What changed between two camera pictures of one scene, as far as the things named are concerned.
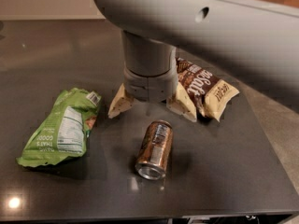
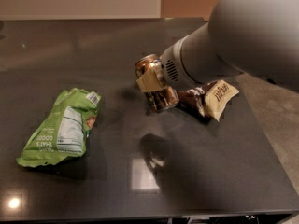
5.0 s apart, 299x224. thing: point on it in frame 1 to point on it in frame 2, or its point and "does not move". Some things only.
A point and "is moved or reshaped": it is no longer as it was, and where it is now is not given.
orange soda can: x=154 y=150 is moved or reshaped
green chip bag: x=62 y=133 does not move
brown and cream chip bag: x=209 y=93 does not move
